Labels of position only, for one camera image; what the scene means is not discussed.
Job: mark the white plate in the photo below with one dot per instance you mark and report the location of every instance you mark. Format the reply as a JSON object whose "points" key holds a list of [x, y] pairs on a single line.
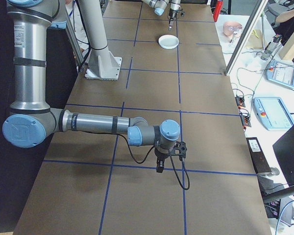
{"points": [[168, 40]]}

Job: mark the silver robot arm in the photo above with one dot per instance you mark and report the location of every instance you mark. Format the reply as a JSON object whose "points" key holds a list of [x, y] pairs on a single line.
{"points": [[29, 73], [159, 5]]}

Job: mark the red cylinder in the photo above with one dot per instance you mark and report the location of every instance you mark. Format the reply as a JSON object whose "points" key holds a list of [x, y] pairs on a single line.
{"points": [[219, 7]]}

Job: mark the black orange connector block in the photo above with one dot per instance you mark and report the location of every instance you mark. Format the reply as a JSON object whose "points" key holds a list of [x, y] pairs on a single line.
{"points": [[240, 100], [245, 121]]}

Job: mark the person in white coat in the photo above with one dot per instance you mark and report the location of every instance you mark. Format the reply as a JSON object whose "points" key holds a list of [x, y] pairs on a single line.
{"points": [[77, 14]]}

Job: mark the black box with white label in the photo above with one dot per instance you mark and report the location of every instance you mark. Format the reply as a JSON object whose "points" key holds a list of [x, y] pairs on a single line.
{"points": [[259, 159]]}

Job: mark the clear bottle with black cap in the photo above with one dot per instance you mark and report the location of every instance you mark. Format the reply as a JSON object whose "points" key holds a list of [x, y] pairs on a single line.
{"points": [[268, 52]]}

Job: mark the grey office chair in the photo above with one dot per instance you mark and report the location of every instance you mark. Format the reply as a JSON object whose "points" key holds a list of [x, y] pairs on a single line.
{"points": [[276, 8]]}

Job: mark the person in dark clothes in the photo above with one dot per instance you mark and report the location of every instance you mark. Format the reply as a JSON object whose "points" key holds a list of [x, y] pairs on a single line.
{"points": [[289, 14]]}

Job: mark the light blue teach pendant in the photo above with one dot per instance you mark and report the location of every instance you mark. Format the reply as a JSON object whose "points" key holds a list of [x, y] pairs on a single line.
{"points": [[272, 115], [283, 73]]}

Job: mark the light wooden box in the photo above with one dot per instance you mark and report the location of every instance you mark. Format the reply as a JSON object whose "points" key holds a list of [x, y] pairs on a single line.
{"points": [[292, 44]]}

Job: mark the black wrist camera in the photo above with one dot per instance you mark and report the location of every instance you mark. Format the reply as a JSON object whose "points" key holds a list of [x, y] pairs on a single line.
{"points": [[181, 148]]}

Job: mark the white pedestal column with plate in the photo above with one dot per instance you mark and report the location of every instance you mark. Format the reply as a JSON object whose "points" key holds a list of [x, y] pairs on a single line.
{"points": [[98, 29]]}

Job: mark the aluminium frame post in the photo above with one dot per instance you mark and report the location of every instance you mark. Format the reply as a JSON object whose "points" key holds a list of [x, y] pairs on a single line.
{"points": [[243, 36]]}

